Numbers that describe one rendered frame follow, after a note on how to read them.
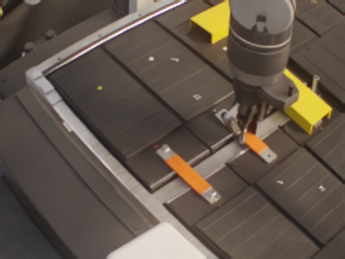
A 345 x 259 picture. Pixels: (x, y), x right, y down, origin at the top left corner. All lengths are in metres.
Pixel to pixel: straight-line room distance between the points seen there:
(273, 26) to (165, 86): 0.40
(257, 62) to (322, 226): 0.33
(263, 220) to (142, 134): 0.29
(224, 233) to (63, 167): 0.30
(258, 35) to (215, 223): 0.34
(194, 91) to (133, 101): 0.12
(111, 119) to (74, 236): 0.35
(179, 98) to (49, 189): 0.38
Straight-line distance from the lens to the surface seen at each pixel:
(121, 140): 1.27
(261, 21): 1.02
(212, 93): 1.35
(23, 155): 1.14
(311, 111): 1.33
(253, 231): 1.16
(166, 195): 1.21
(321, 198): 1.22
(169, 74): 1.38
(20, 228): 1.18
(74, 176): 1.10
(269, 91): 1.12
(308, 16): 1.59
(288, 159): 1.26
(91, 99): 1.34
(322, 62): 1.46
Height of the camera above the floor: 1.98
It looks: 49 degrees down
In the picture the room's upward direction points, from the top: 3 degrees clockwise
